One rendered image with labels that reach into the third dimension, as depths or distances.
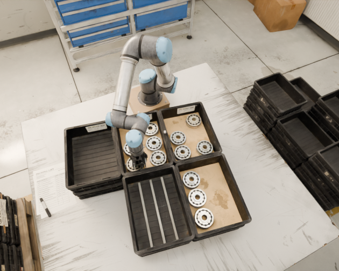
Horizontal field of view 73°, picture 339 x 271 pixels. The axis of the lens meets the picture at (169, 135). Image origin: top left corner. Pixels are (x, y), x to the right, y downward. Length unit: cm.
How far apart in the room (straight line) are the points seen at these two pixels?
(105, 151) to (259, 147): 106
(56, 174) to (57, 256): 49
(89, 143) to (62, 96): 157
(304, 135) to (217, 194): 125
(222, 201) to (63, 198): 96
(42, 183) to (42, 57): 231
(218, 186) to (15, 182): 196
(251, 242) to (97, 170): 99
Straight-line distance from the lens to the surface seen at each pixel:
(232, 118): 182
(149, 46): 118
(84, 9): 292
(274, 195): 163
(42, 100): 313
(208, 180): 140
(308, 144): 235
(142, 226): 132
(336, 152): 229
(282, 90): 248
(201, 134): 153
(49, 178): 169
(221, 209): 136
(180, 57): 331
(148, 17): 319
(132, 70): 121
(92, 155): 152
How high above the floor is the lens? 212
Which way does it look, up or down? 59 degrees down
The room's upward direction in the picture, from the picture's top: 2 degrees clockwise
